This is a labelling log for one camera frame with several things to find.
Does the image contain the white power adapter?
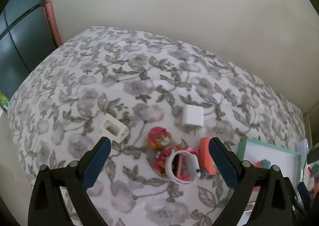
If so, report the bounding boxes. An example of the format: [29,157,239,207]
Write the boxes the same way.
[182,105,204,128]

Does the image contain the pink wooden pole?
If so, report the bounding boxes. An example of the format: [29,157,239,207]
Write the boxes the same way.
[42,2,62,47]

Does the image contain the orange blue foam block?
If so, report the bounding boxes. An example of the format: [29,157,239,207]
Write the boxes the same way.
[253,158,271,169]

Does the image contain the dark blue cabinet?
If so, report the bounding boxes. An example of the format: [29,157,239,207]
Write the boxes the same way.
[1,0,57,99]

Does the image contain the teal rimmed white tray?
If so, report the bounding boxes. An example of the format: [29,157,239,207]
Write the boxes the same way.
[237,139,301,190]

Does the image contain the white device with light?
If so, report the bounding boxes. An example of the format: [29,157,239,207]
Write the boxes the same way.
[299,139,309,156]

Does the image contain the coral pink foam block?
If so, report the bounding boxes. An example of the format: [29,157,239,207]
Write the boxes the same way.
[199,136,216,175]

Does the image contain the white rectangular frame box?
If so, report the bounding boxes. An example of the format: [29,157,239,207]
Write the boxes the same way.
[101,114,130,143]

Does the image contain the floral grey white blanket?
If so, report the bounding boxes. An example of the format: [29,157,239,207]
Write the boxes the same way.
[9,26,305,225]

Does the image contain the pink puppy figurine toy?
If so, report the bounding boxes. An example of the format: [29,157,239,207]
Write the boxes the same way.
[147,127,200,177]

